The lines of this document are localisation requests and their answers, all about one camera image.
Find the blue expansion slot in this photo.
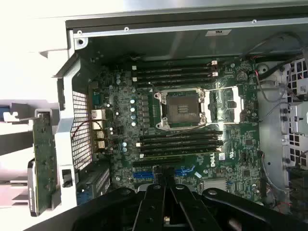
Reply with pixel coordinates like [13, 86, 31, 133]
[133, 168, 203, 180]

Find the silver chipset heatsink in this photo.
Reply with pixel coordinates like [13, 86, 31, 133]
[201, 178, 228, 193]

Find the black expansion slot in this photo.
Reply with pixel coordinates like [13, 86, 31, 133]
[132, 155, 183, 167]

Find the black RAM slot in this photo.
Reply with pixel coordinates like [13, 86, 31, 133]
[136, 78, 215, 88]
[140, 129, 224, 140]
[131, 71, 219, 82]
[140, 141, 222, 153]
[136, 67, 214, 76]
[136, 135, 223, 148]
[131, 60, 218, 71]

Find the green motherboard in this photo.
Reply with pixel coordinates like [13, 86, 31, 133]
[90, 59, 263, 202]

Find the CPU socket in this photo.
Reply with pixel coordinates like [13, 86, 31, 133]
[153, 87, 208, 131]

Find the silver metal disk bay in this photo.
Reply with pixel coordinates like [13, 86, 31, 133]
[256, 59, 308, 210]

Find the open metal socket cover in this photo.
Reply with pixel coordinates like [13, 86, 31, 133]
[204, 86, 245, 124]

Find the open black PC case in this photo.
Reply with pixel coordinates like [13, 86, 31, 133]
[51, 4, 308, 231]

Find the grey parts rack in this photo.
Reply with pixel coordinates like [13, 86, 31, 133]
[0, 100, 61, 214]

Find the blue plastic disk caddy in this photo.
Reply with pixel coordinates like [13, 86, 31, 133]
[0, 105, 8, 124]

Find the black arched wire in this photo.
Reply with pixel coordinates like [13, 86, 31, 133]
[240, 31, 308, 64]

